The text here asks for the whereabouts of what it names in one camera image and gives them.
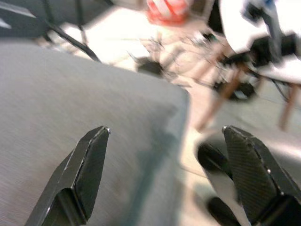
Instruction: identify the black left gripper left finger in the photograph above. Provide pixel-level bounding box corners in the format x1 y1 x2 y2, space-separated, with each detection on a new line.
24 126 111 226

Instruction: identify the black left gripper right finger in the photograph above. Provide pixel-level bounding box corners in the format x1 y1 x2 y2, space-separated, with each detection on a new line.
222 125 301 226

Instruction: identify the white chair with wooden legs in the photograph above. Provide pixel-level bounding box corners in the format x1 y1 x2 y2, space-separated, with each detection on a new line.
196 0 301 132

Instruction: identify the grey upholstered ottoman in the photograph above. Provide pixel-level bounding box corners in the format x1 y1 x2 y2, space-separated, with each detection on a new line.
0 42 191 226

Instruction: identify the black metal clothes rack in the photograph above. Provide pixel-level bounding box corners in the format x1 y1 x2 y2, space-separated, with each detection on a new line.
43 0 102 63

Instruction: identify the black carpet with white stripes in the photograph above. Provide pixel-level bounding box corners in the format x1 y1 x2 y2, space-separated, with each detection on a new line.
0 0 115 40

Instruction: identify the red and white object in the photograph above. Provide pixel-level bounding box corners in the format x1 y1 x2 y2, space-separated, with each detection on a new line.
146 0 190 25

